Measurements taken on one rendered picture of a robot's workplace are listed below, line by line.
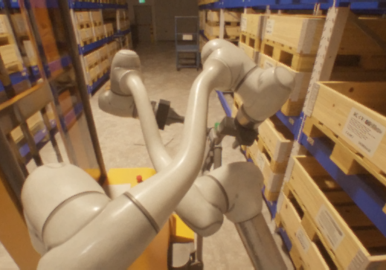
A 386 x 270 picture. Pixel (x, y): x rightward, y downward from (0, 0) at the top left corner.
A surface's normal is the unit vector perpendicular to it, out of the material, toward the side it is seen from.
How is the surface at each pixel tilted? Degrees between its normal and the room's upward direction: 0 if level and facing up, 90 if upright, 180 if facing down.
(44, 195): 27
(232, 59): 40
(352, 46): 90
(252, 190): 51
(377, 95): 90
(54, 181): 4
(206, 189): 18
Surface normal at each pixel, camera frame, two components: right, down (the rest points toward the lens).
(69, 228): -0.13, -0.62
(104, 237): 0.17, -0.52
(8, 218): 0.06, 0.50
